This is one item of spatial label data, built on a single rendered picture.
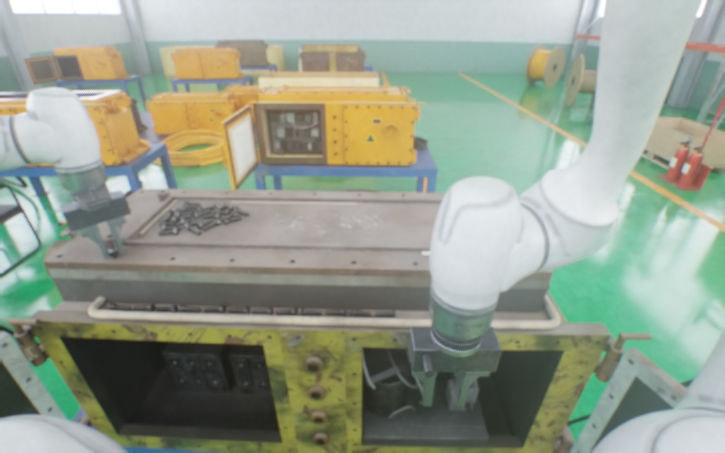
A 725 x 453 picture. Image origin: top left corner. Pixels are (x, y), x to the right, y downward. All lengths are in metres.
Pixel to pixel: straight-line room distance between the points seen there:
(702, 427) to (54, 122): 1.02
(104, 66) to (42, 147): 10.28
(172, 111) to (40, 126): 6.53
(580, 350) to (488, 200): 0.73
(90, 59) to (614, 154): 11.26
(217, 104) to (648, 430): 7.02
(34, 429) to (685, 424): 0.44
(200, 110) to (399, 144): 4.53
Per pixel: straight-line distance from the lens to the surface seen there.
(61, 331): 1.23
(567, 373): 1.15
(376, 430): 1.31
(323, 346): 0.96
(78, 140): 0.96
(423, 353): 0.57
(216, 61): 9.89
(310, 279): 0.92
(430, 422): 1.34
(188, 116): 7.38
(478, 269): 0.44
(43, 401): 1.40
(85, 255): 1.17
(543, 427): 1.34
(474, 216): 0.42
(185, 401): 1.61
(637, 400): 1.13
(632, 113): 0.42
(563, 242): 0.52
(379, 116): 3.43
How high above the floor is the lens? 1.89
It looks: 30 degrees down
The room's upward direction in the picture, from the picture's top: straight up
